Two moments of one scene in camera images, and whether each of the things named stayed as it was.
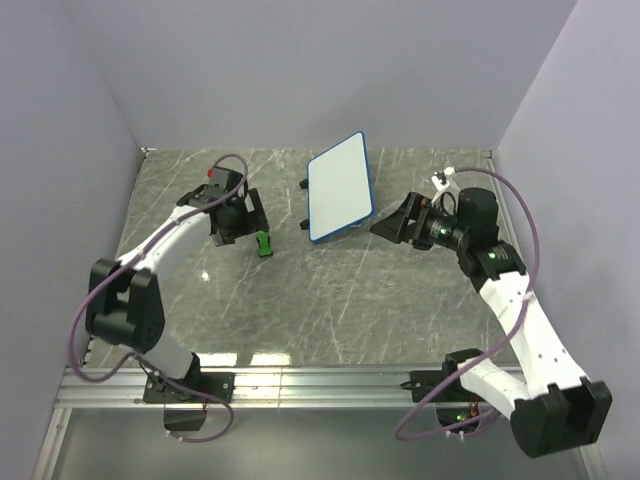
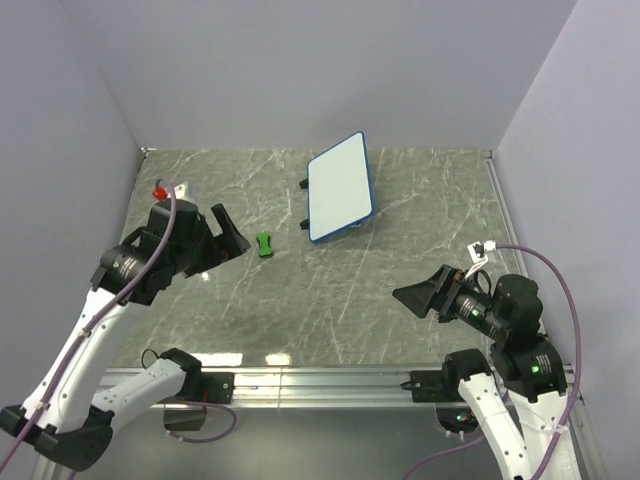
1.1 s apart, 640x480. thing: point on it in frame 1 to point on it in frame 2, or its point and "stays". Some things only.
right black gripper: [394, 227] to [439, 292]
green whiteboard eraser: [263, 239] stays
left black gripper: [255, 219] to [223, 246]
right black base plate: [423, 383] stays
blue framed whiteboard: [339, 194] stays
